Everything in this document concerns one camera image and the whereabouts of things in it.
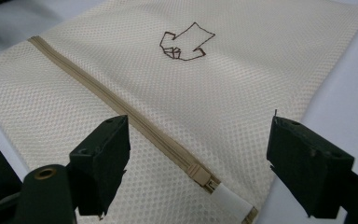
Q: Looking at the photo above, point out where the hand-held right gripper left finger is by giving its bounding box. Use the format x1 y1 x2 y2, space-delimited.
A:
69 114 131 219

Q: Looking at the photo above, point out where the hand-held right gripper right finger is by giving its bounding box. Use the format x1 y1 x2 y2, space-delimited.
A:
266 109 355 219

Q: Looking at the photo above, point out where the cream mesh laundry bag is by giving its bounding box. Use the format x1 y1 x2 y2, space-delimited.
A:
0 0 358 224

